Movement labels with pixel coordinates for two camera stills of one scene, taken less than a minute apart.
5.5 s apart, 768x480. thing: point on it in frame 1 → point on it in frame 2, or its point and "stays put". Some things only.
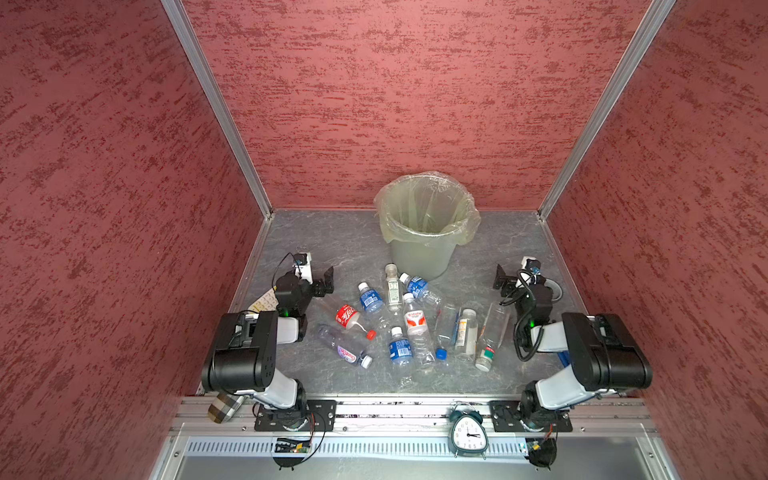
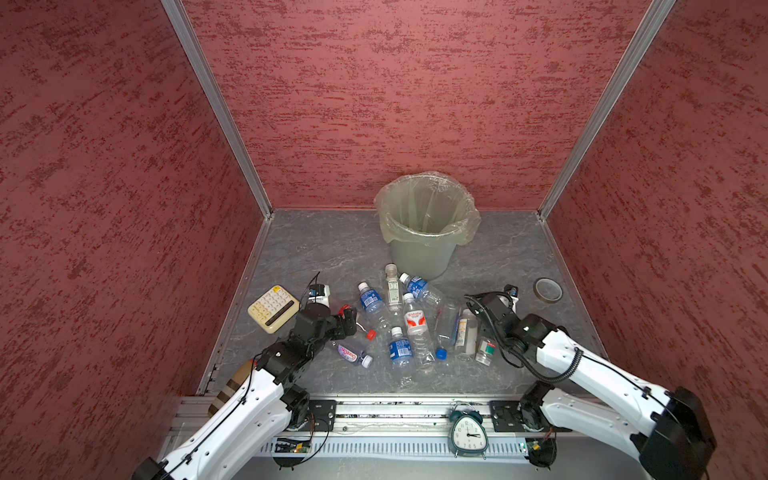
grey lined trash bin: [427, 204] stays put
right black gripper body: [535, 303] → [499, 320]
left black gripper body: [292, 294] → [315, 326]
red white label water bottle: [419, 333] stays put
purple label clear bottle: [344, 347] stays put
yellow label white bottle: [468, 331] stays put
